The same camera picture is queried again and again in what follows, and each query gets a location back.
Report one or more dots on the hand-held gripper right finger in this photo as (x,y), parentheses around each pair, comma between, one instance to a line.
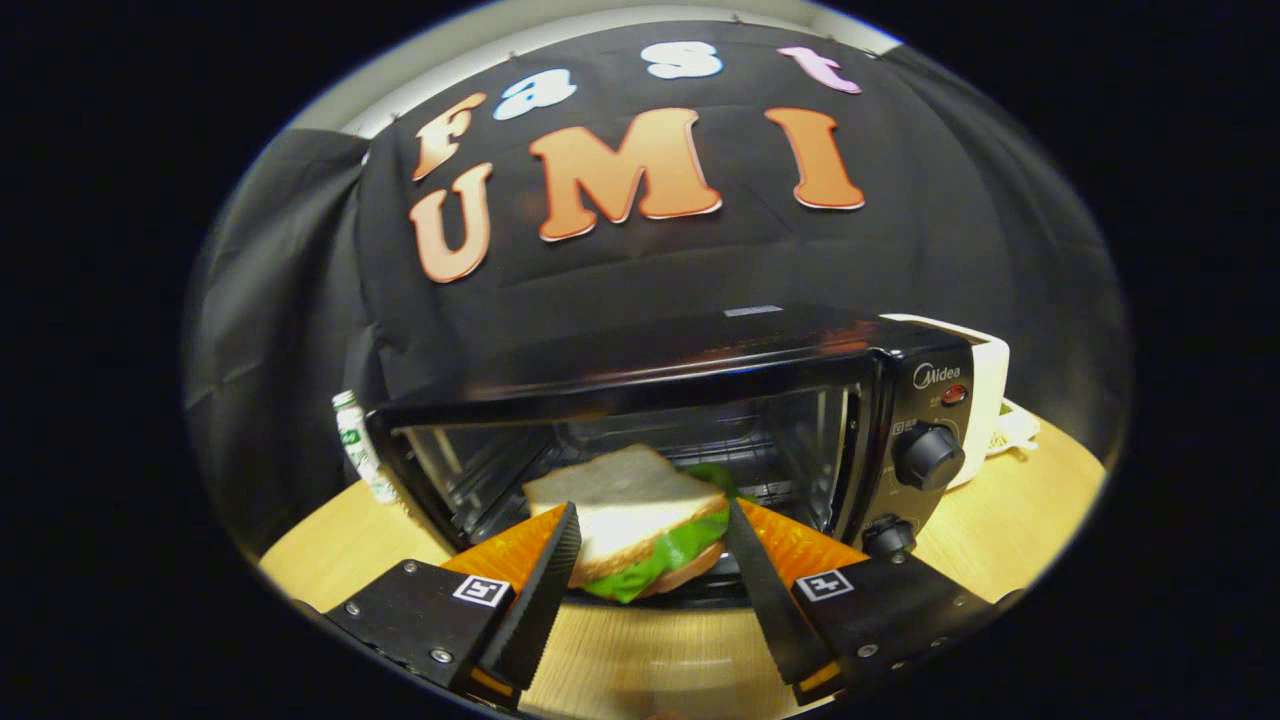
(762,590)

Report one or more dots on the white divided dish with beans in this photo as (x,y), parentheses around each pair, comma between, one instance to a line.
(1015,430)

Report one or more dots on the black toaster oven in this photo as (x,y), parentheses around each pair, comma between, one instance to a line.
(700,350)

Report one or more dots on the white pop-up toaster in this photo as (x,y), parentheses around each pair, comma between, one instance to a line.
(990,400)

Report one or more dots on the lettuce sandwich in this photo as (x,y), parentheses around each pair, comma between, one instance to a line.
(630,500)

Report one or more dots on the white bottle with green label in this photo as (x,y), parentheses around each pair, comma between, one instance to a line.
(355,445)

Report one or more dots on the black backdrop cloth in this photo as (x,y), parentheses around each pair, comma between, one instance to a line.
(900,250)

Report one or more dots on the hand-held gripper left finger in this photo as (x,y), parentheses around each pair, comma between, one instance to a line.
(545,590)

